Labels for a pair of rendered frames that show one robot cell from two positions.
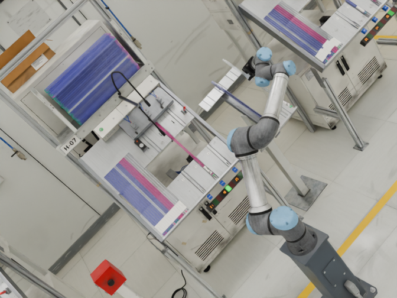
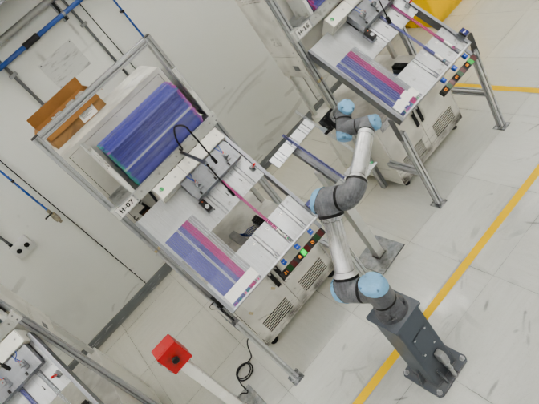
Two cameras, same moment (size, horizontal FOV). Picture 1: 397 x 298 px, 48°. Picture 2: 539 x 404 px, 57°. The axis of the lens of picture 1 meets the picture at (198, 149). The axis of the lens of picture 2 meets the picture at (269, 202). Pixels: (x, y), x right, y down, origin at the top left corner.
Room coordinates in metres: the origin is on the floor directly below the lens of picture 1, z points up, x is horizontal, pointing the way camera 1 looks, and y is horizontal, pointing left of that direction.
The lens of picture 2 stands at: (0.05, 0.13, 2.38)
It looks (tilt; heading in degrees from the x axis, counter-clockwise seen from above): 33 degrees down; 356
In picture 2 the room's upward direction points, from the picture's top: 39 degrees counter-clockwise
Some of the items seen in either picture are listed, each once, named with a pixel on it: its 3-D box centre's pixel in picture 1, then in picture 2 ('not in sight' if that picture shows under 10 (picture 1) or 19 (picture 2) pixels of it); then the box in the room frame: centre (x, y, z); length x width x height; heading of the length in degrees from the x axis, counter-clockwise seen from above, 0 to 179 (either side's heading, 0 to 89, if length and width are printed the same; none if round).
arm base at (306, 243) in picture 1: (298, 236); (387, 304); (1.55, -0.09, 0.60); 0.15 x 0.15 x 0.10
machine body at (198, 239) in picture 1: (193, 201); (257, 265); (2.77, 0.28, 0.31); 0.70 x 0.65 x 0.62; 101
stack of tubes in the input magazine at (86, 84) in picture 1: (93, 78); (151, 132); (2.66, 0.20, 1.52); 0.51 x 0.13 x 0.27; 101
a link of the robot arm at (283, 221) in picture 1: (285, 222); (374, 289); (1.55, -0.09, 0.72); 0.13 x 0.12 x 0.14; 38
